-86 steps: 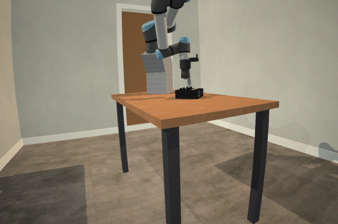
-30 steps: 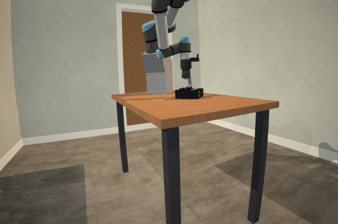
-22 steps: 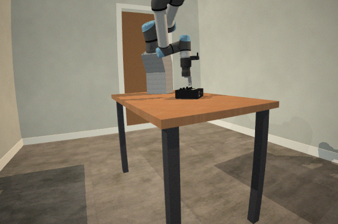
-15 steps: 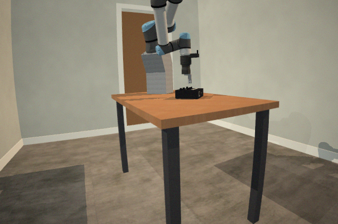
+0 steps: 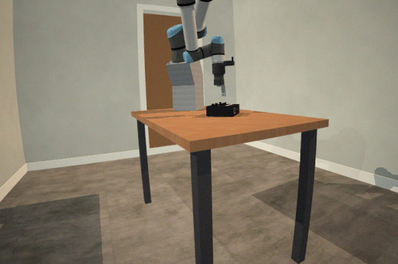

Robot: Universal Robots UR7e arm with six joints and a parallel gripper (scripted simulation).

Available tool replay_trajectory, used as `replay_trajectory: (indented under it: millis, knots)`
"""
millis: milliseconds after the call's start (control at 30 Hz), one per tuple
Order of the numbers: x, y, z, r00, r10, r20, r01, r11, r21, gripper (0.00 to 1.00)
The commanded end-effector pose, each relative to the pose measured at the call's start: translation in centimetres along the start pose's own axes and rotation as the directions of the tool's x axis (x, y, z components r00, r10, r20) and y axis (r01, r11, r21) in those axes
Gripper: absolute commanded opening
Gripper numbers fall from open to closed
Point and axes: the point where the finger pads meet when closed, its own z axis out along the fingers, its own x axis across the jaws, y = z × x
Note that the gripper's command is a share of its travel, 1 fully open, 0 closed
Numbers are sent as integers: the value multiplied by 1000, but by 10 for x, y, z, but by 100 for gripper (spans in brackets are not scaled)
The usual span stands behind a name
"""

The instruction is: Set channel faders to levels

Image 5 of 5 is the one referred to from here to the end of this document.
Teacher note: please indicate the black lighting desk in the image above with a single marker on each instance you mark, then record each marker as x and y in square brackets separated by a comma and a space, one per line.
[222, 109]

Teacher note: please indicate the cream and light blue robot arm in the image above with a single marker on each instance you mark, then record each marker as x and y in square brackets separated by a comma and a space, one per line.
[192, 28]

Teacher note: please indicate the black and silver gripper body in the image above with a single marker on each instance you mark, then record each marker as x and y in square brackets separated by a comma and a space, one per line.
[218, 68]

